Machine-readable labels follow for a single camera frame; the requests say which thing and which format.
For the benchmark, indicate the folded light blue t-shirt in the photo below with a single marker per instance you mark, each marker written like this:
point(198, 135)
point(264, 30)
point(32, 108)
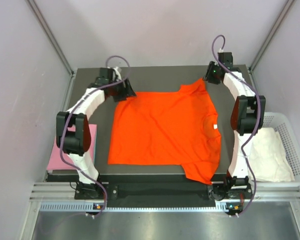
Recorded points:
point(95, 145)

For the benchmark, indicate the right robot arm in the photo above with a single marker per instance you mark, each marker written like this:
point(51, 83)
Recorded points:
point(246, 118)

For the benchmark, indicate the slotted cable duct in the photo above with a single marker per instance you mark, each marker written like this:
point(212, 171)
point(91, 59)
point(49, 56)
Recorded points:
point(96, 207)

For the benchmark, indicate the white plastic basket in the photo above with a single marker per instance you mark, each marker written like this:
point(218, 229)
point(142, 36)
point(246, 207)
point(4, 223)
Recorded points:
point(281, 125)

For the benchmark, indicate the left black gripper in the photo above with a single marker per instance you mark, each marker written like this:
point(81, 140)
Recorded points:
point(125, 92)

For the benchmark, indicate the orange t-shirt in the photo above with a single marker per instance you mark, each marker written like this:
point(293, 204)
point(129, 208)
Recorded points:
point(168, 128)

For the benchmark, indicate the folded pink t-shirt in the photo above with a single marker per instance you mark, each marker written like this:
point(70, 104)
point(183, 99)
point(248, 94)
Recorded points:
point(55, 162)

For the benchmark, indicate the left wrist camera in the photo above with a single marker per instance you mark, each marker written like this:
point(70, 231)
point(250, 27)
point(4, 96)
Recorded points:
point(117, 74)

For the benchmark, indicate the white t-shirt in basket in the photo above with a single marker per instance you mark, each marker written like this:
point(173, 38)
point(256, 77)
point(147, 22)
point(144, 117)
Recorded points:
point(268, 158)

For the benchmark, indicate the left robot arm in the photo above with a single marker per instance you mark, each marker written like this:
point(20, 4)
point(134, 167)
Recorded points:
point(73, 135)

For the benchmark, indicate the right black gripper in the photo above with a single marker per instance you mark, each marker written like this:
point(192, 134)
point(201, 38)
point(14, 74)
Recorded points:
point(208, 76)

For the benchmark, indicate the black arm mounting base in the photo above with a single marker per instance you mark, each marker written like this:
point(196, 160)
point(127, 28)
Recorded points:
point(153, 190)

